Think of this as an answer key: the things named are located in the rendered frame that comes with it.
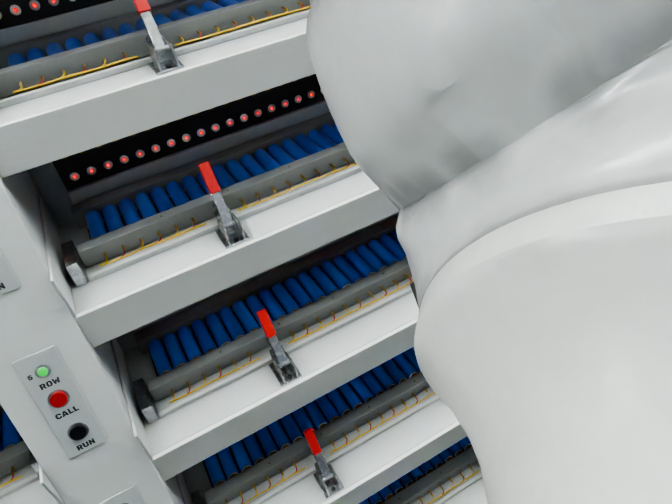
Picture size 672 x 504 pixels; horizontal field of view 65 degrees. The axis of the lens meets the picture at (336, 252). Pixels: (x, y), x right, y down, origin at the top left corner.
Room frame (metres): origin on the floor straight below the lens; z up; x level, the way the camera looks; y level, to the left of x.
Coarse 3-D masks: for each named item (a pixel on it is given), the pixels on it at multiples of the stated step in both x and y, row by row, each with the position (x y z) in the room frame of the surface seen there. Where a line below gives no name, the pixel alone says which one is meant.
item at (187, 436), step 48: (336, 240) 0.77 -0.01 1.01; (336, 336) 0.62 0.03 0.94; (384, 336) 0.60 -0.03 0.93; (144, 384) 0.58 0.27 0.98; (192, 384) 0.59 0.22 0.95; (240, 384) 0.57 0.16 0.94; (288, 384) 0.56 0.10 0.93; (336, 384) 0.58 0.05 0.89; (144, 432) 0.53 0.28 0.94; (192, 432) 0.52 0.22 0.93; (240, 432) 0.54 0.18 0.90
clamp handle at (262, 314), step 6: (258, 312) 0.59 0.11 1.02; (264, 312) 0.59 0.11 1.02; (258, 318) 0.59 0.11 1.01; (264, 318) 0.58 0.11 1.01; (264, 324) 0.58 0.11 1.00; (270, 324) 0.58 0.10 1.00; (264, 330) 0.58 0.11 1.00; (270, 330) 0.58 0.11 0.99; (270, 336) 0.58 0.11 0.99; (276, 336) 0.58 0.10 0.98; (270, 342) 0.58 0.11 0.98; (276, 342) 0.58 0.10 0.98; (276, 348) 0.58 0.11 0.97; (276, 354) 0.57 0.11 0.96; (282, 354) 0.57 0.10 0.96; (282, 360) 0.57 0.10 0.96
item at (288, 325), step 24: (408, 264) 0.69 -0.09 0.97; (360, 288) 0.66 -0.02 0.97; (384, 288) 0.67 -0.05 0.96; (312, 312) 0.64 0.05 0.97; (336, 312) 0.65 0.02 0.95; (264, 336) 0.62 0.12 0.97; (288, 336) 0.63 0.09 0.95; (192, 360) 0.60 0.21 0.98; (216, 360) 0.59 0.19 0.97; (168, 384) 0.58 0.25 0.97
